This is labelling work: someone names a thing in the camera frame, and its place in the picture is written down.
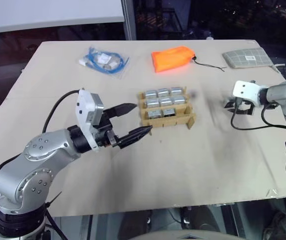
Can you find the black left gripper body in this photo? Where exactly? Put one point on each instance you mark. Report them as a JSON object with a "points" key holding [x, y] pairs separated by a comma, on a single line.
{"points": [[101, 131]]}

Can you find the white board panel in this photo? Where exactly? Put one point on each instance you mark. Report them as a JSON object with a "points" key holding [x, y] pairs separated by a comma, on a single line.
{"points": [[50, 12]]}

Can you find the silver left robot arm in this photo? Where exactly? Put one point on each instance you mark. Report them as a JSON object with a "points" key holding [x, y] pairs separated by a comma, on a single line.
{"points": [[45, 147]]}

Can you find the grey checked pouch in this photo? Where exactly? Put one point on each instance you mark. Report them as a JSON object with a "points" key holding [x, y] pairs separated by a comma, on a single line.
{"points": [[245, 58]]}

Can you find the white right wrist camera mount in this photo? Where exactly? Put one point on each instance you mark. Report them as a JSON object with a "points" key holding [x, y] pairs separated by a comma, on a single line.
{"points": [[246, 91]]}

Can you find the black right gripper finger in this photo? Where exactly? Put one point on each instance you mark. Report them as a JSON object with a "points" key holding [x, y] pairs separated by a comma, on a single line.
{"points": [[232, 110], [227, 101]]}

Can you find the beige robot torso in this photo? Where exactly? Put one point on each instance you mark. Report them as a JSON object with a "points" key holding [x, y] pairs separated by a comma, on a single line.
{"points": [[180, 235]]}

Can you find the cardboard divider tray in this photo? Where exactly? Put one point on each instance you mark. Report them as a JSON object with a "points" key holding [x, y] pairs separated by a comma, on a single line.
{"points": [[169, 121]]}

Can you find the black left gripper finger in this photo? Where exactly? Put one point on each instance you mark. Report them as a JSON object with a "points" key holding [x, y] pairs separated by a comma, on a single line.
{"points": [[122, 108], [135, 135]]}

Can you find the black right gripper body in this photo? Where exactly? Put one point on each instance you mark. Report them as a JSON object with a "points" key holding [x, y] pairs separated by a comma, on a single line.
{"points": [[247, 110]]}

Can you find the grey metal post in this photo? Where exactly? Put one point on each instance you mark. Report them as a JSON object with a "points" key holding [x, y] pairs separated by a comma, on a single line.
{"points": [[129, 18]]}

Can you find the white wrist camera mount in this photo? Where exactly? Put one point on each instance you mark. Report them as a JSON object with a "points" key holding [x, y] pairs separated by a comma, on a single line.
{"points": [[84, 105], [246, 91]]}

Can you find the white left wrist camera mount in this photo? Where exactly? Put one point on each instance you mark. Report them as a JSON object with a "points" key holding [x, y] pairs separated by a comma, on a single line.
{"points": [[84, 105]]}

